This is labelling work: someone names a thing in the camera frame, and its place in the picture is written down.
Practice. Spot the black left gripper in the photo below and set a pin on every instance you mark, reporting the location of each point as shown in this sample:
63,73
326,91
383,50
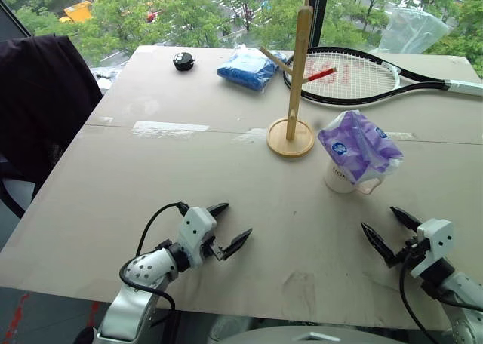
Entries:
212,247

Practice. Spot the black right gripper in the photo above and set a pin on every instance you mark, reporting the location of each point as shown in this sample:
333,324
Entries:
414,246

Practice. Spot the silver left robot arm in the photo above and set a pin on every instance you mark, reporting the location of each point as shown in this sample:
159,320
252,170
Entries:
145,269

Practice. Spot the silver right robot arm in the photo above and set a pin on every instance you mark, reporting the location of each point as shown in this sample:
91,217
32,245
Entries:
463,285

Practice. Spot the wooden mug tree stand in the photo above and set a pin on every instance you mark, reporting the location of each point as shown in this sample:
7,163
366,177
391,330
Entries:
298,95

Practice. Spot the purple tissue pack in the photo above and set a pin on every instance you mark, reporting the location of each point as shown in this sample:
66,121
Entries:
358,144

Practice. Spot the grey rounded robot torso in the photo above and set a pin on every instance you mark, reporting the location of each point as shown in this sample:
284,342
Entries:
287,334

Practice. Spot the black and white tennis racket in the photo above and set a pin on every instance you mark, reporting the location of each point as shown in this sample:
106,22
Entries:
419,78

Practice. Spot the blue plastic-wrapped pack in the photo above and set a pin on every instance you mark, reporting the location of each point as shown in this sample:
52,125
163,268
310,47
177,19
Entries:
247,70

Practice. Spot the black round dotted object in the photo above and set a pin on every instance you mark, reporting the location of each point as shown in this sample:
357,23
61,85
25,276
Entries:
183,62

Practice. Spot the clear plastic bag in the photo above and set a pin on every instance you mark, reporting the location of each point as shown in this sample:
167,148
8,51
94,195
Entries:
413,31

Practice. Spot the dark cloth on chair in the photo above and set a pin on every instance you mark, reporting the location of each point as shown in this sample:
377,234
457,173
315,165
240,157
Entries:
41,106

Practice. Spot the yellow truck outside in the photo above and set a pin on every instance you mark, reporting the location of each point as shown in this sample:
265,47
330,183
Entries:
77,12

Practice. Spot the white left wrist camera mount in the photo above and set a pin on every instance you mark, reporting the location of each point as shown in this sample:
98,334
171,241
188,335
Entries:
196,223

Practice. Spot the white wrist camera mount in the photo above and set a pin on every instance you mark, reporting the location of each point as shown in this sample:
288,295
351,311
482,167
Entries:
439,239
196,223

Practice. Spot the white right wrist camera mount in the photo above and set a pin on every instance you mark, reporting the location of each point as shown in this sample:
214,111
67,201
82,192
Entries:
439,239

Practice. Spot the black chair frame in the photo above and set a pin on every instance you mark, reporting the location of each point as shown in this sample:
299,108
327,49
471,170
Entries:
9,198

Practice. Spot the black window frame post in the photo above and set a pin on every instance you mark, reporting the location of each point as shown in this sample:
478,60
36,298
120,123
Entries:
320,16

